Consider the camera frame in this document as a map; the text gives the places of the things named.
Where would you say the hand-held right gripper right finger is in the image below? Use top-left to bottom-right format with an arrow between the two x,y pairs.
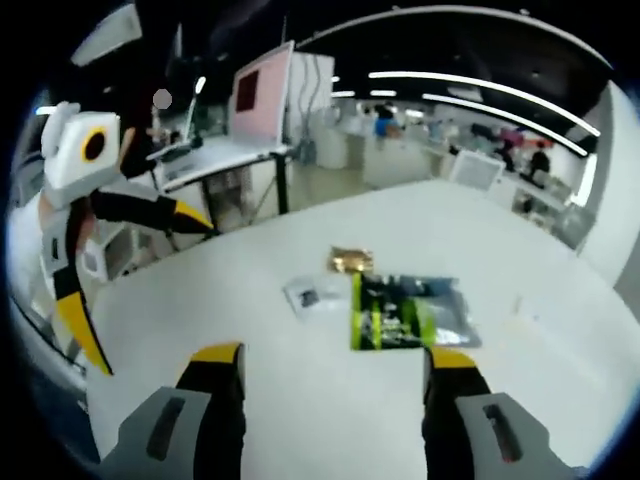
421,347 -> 587,480

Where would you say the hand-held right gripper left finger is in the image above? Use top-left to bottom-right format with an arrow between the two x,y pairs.
101,341 -> 248,480

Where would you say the blue white skincare sachet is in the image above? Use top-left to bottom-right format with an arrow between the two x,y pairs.
424,276 -> 483,350

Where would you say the green black skincare sachet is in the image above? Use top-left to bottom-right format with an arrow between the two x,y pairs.
349,272 -> 437,352

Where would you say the small clear skincare sachet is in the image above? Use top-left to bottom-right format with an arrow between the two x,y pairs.
282,273 -> 352,322

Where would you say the gold skincare sachet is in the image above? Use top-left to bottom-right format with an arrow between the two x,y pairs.
327,244 -> 375,275

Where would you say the white desk with black legs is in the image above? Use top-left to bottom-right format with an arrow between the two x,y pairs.
159,142 -> 296,221

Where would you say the white mesh office chair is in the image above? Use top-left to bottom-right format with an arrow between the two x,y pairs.
448,149 -> 506,194

